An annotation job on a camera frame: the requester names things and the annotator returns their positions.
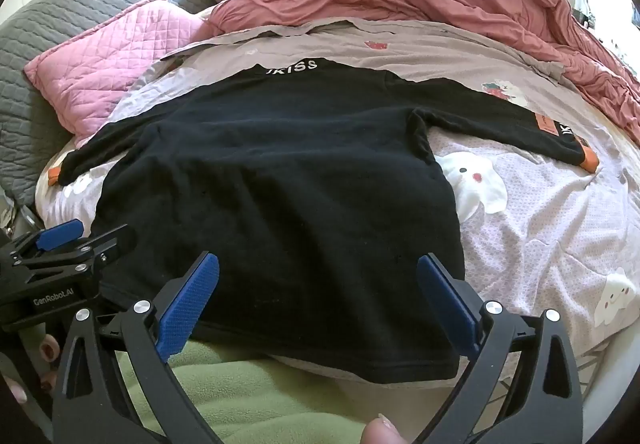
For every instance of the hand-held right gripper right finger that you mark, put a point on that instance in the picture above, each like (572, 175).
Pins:
(450, 306)

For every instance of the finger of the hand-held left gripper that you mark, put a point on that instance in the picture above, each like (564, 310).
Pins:
(112, 239)
(60, 231)

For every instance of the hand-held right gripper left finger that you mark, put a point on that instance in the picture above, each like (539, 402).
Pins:
(187, 309)

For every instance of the black sweater with orange cuffs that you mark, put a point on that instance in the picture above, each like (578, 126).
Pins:
(280, 184)

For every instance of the person's left hand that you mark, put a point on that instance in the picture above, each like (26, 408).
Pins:
(49, 349)

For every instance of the person's right hand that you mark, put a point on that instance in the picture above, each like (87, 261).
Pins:
(387, 431)

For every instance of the mauve printed blanket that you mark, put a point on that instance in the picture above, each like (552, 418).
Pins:
(525, 234)

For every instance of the pink quilted pillow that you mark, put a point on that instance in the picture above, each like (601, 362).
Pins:
(110, 53)

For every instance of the grey quilted headboard cover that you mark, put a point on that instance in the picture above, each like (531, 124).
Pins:
(65, 3)

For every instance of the grey hanging cloth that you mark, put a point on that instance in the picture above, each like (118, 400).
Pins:
(581, 1)

